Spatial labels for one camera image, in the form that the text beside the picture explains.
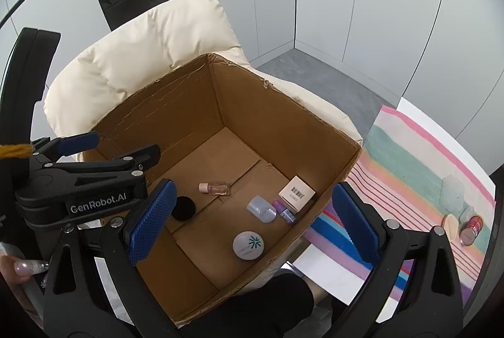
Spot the small red can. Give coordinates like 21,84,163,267
459,216,484,246

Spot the small pale cosmetic box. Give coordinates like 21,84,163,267
278,175,316,213

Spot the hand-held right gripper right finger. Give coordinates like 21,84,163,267
333,181,466,338

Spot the black round puff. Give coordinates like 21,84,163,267
171,196,196,221

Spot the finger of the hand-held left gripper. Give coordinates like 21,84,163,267
47,143,162,177
32,131,100,164

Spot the small clear pink-capped bottle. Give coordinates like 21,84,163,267
199,181,231,197

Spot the small blue purple bottle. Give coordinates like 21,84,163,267
273,202,297,224

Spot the clear plastic container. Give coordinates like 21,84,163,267
439,174,465,210

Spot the cream padded chair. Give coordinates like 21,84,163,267
43,0,364,295

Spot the striped pastel cloth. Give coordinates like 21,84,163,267
305,105,497,303

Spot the white round compact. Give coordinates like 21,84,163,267
232,231,266,262

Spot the tan makeup sponge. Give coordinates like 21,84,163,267
441,214,461,242

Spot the person's black pants leg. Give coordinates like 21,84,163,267
185,269,316,338

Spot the yellow woven strap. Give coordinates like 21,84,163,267
0,143,33,160

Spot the person's left hand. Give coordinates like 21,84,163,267
0,256,50,286

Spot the cardboard box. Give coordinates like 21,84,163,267
81,52,363,327

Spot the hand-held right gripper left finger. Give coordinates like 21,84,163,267
41,179,178,338

